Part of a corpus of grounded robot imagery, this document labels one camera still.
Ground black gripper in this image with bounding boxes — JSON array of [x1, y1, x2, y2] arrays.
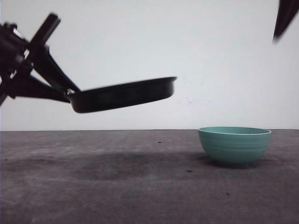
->
[[0, 13, 81, 103]]

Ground teal ceramic bowl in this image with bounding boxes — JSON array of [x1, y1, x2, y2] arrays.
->
[[198, 126, 272, 167]]

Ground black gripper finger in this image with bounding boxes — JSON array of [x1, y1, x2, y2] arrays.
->
[[273, 0, 299, 42]]

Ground black frying pan mint handle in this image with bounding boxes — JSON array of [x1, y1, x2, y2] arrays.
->
[[68, 77, 177, 113]]

